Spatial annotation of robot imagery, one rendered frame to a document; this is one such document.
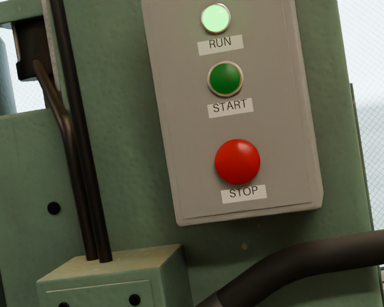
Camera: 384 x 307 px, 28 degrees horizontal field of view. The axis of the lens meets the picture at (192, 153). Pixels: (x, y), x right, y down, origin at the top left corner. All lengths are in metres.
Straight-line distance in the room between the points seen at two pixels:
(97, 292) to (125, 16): 0.21
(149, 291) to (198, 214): 0.06
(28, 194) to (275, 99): 0.25
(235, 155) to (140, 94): 0.12
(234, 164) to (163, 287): 0.09
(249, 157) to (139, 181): 0.12
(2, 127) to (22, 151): 0.03
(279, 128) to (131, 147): 0.13
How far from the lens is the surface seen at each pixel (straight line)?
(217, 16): 0.50
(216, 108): 0.51
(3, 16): 0.70
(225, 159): 0.50
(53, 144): 0.65
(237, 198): 0.51
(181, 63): 0.51
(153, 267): 0.51
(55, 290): 0.54
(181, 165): 0.52
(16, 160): 0.66
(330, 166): 0.57
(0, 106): 0.73
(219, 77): 0.50
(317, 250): 0.53
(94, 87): 0.59
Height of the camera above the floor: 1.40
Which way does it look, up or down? 3 degrees down
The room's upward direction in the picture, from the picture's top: 9 degrees counter-clockwise
